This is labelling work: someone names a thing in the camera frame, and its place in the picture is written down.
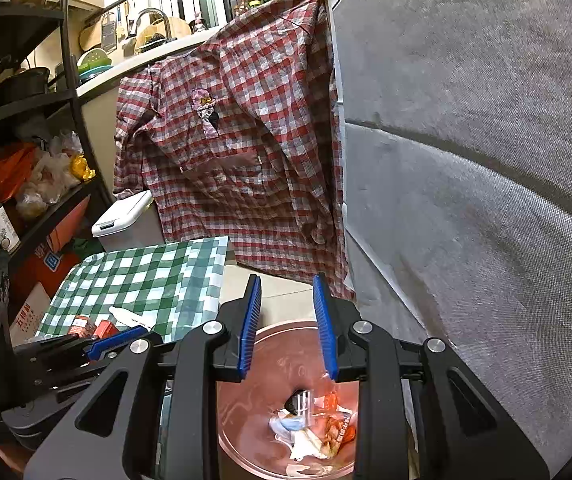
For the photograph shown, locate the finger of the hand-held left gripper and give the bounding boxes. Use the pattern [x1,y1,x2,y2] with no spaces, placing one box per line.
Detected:
[13,332,94,362]
[85,324,149,363]

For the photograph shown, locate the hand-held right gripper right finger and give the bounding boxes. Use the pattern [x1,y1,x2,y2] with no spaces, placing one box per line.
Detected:
[312,273,552,480]

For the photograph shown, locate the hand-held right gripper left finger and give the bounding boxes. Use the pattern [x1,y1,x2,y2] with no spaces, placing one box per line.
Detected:
[23,274,263,480]

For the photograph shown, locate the white tube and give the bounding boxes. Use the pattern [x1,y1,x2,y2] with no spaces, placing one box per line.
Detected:
[108,306,156,333]

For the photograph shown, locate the clear plastic wrapper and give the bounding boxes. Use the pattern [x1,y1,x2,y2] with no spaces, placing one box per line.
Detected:
[296,387,317,428]

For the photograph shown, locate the pink plastic bucket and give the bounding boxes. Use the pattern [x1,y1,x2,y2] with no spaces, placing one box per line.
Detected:
[216,317,367,480]

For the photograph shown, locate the orange snack bag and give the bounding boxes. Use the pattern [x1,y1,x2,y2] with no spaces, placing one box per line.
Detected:
[323,407,358,456]

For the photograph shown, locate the blue face mask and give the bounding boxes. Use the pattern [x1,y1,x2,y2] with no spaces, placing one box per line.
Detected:
[268,412,307,441]

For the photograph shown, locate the white paper wrapper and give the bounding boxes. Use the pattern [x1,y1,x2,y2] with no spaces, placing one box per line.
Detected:
[286,430,334,463]

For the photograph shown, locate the green checked tablecloth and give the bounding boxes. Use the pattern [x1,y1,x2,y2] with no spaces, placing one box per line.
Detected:
[35,236,230,461]

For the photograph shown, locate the red cardboard box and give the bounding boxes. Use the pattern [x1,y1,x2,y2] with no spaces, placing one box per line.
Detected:
[11,200,93,307]

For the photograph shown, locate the labelled jar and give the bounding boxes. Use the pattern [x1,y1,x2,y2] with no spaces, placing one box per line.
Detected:
[0,200,23,256]

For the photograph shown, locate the white lidded bin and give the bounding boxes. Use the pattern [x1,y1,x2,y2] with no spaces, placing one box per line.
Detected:
[91,190,165,254]

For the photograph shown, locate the orange plastic bag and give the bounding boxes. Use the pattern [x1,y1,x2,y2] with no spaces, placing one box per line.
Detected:
[0,142,38,202]

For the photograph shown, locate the clear bags of food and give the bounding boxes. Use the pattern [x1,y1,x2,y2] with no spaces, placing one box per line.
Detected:
[15,132,84,222]

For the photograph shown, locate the yellow bag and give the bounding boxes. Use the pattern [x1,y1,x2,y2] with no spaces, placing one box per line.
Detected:
[68,155,97,182]

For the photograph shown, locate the red plaid shirt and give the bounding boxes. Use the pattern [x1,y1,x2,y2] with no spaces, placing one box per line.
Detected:
[112,0,357,302]

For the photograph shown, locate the black shelf rack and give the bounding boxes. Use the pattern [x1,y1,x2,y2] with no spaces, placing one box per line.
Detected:
[0,0,113,321]

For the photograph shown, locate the grey fabric cover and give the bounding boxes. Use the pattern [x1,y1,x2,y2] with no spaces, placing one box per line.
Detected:
[325,0,572,466]

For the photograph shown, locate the black pot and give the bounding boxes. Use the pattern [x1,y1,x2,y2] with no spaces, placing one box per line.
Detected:
[0,66,52,107]

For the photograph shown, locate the green bowls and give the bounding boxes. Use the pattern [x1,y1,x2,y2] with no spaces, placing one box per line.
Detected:
[77,49,113,83]

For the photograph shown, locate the wooden cutting board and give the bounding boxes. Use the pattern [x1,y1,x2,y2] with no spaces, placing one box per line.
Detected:
[78,15,118,53]

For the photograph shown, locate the metal faucet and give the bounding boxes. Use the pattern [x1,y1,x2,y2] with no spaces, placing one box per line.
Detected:
[130,7,173,43]

